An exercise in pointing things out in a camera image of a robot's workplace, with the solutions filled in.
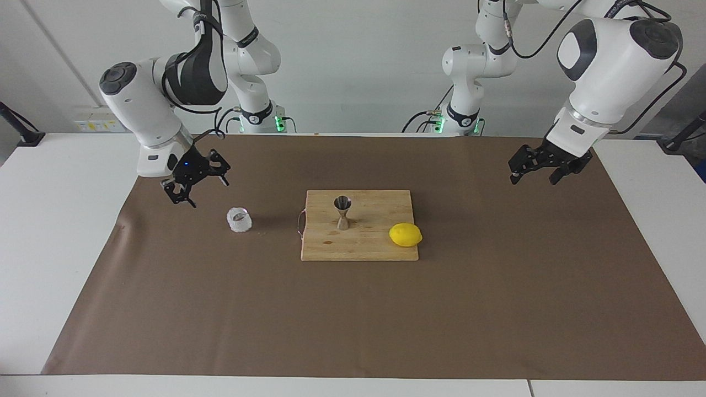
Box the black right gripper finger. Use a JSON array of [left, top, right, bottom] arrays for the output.
[[208, 148, 232, 187], [162, 180, 198, 209]]

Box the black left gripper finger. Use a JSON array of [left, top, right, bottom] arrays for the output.
[[508, 144, 544, 185], [549, 164, 586, 186]]

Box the clear glass cup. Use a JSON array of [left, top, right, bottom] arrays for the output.
[[226, 207, 253, 233]]

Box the steel double jigger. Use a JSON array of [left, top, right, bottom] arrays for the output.
[[333, 195, 354, 231]]

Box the black clamp stand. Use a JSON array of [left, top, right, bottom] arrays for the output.
[[662, 110, 706, 153], [0, 102, 46, 147]]

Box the dark grey panel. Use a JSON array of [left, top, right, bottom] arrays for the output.
[[634, 63, 706, 140]]

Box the yellow lemon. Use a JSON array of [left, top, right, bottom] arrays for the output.
[[389, 223, 424, 248]]

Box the wooden cutting board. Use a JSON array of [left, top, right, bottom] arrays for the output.
[[297, 190, 420, 262]]

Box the brown paper table mat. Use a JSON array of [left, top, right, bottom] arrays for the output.
[[41, 134, 706, 381]]

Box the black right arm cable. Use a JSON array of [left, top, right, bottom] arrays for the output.
[[160, 0, 227, 141]]

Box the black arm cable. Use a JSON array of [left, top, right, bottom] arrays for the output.
[[160, 0, 227, 141], [501, 0, 688, 136]]

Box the white wall socket strip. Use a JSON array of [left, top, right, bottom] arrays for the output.
[[74, 108, 130, 133]]

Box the black base cable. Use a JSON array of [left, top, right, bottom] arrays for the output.
[[402, 83, 454, 133]]

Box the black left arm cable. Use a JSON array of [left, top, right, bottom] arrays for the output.
[[501, 0, 688, 136]]

